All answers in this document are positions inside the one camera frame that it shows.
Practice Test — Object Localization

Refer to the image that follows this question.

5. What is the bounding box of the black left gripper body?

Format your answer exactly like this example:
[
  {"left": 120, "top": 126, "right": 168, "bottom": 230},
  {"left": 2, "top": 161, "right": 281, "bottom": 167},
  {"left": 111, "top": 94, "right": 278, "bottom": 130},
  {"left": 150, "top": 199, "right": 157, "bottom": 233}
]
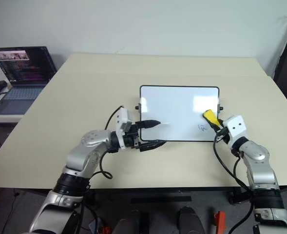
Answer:
[{"left": 122, "top": 121, "right": 142, "bottom": 151}]

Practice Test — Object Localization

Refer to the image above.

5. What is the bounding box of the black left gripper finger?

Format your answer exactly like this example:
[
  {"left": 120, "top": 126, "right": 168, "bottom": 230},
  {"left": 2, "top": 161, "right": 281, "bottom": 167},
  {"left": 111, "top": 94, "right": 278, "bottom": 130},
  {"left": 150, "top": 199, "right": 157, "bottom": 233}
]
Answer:
[
  {"left": 139, "top": 139, "right": 168, "bottom": 153},
  {"left": 136, "top": 119, "right": 162, "bottom": 129}
]

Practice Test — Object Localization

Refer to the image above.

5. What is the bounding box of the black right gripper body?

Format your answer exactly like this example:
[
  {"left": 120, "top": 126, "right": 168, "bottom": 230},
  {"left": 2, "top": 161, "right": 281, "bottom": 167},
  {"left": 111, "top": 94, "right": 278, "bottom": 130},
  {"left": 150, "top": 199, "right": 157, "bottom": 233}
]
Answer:
[{"left": 214, "top": 125, "right": 232, "bottom": 145}]

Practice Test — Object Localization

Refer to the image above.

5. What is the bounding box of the yellow whiteboard eraser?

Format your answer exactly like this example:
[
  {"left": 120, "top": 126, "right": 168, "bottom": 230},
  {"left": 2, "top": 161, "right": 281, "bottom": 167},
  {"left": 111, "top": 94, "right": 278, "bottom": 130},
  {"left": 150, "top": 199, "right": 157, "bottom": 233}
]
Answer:
[{"left": 202, "top": 109, "right": 220, "bottom": 128}]

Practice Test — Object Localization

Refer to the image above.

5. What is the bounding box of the small black-framed whiteboard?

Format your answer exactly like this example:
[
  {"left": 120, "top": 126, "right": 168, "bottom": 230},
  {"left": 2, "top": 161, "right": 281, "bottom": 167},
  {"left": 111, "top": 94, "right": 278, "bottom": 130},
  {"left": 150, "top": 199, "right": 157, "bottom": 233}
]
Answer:
[{"left": 135, "top": 85, "right": 225, "bottom": 143}]

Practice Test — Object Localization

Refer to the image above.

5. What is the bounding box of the black bar under table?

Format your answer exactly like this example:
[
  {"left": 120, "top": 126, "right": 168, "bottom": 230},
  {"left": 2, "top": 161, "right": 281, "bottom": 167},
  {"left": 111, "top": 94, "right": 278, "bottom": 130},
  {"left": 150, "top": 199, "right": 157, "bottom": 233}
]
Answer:
[{"left": 130, "top": 195, "right": 192, "bottom": 204}]

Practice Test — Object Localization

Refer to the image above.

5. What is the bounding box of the black table caster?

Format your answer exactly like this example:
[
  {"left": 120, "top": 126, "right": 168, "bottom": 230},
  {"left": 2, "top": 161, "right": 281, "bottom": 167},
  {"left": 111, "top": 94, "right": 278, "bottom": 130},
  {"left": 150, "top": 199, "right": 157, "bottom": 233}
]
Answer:
[{"left": 228, "top": 192, "right": 242, "bottom": 205}]

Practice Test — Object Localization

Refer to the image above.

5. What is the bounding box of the dark rounded shape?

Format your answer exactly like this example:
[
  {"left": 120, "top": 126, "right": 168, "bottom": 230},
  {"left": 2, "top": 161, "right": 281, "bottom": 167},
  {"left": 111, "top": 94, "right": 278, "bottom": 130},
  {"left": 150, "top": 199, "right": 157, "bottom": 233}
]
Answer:
[
  {"left": 176, "top": 206, "right": 206, "bottom": 234},
  {"left": 113, "top": 209, "right": 149, "bottom": 234}
]

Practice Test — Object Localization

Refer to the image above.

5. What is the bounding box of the open grey laptop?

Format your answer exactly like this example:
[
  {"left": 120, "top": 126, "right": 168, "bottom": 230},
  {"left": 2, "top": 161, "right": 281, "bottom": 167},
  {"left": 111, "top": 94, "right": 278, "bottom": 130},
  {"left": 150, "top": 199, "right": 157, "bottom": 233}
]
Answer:
[{"left": 0, "top": 46, "right": 58, "bottom": 116}]

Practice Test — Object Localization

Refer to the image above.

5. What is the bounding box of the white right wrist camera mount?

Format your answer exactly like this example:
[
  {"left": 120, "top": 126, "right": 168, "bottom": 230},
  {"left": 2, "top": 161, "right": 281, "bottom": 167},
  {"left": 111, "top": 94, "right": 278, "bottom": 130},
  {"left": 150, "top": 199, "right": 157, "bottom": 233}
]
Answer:
[{"left": 224, "top": 115, "right": 247, "bottom": 140}]

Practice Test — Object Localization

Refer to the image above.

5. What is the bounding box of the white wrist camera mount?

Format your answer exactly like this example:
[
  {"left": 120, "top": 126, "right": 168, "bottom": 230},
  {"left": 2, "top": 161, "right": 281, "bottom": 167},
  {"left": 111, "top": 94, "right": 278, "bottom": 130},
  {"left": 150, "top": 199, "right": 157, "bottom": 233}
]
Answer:
[
  {"left": 115, "top": 108, "right": 134, "bottom": 150},
  {"left": 224, "top": 115, "right": 247, "bottom": 140}
]

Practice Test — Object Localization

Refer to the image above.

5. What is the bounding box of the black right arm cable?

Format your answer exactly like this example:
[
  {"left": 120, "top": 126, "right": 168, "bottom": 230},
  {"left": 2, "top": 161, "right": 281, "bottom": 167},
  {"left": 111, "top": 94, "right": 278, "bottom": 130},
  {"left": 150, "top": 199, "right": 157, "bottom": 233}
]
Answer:
[{"left": 212, "top": 133, "right": 255, "bottom": 234}]

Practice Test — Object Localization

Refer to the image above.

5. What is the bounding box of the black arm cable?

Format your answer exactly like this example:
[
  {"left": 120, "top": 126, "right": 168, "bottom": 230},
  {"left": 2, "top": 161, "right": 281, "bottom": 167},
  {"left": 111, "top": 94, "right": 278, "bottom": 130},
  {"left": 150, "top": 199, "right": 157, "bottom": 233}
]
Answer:
[
  {"left": 212, "top": 133, "right": 255, "bottom": 234},
  {"left": 98, "top": 105, "right": 124, "bottom": 180}
]

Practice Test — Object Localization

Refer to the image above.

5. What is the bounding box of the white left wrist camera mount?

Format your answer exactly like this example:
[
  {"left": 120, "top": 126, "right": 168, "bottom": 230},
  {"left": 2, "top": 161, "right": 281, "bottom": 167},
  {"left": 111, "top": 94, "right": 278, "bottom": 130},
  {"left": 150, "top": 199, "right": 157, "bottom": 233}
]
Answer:
[{"left": 115, "top": 108, "right": 134, "bottom": 150}]

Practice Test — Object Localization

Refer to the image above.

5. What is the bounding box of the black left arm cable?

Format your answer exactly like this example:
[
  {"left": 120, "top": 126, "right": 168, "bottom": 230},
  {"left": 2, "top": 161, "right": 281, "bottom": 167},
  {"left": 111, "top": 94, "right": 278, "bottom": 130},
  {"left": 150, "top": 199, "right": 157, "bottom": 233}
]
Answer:
[{"left": 98, "top": 105, "right": 124, "bottom": 180}]

